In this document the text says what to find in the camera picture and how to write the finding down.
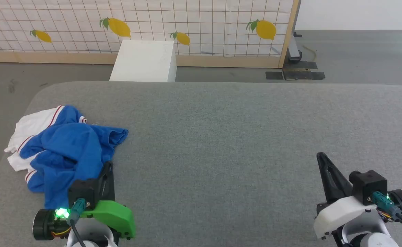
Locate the white box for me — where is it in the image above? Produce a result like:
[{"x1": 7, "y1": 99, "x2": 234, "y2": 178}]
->
[{"x1": 109, "y1": 40, "x2": 177, "y2": 82}]

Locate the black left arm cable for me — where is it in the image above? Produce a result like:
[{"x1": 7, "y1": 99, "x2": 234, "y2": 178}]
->
[{"x1": 69, "y1": 198, "x2": 87, "y2": 247}]

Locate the grey metal stand post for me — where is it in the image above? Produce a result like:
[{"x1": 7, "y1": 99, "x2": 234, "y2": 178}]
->
[{"x1": 288, "y1": 30, "x2": 304, "y2": 63}]

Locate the grey fabric sofa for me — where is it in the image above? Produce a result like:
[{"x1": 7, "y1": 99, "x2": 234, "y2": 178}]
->
[{"x1": 0, "y1": 81, "x2": 402, "y2": 247}]

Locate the large black base plate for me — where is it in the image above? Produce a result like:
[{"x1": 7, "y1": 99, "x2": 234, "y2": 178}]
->
[{"x1": 282, "y1": 61, "x2": 326, "y2": 81}]

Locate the blue and white shirt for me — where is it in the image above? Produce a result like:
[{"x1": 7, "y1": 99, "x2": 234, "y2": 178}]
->
[{"x1": 4, "y1": 105, "x2": 129, "y2": 210}]

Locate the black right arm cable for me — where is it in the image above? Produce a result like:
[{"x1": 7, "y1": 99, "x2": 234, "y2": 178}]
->
[{"x1": 372, "y1": 191, "x2": 402, "y2": 242}]

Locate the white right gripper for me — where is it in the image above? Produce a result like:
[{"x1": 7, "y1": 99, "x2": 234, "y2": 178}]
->
[{"x1": 313, "y1": 152, "x2": 402, "y2": 240}]

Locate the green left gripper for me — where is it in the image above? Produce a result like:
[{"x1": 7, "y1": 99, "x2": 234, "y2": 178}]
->
[{"x1": 33, "y1": 161, "x2": 136, "y2": 240}]

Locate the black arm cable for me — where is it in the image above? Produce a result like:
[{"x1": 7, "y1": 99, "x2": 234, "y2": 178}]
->
[
  {"x1": 69, "y1": 198, "x2": 87, "y2": 247},
  {"x1": 372, "y1": 191, "x2": 402, "y2": 242}
]

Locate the lemon print partition screen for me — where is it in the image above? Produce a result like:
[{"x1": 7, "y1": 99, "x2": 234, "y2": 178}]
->
[{"x1": 0, "y1": 0, "x2": 301, "y2": 68}]

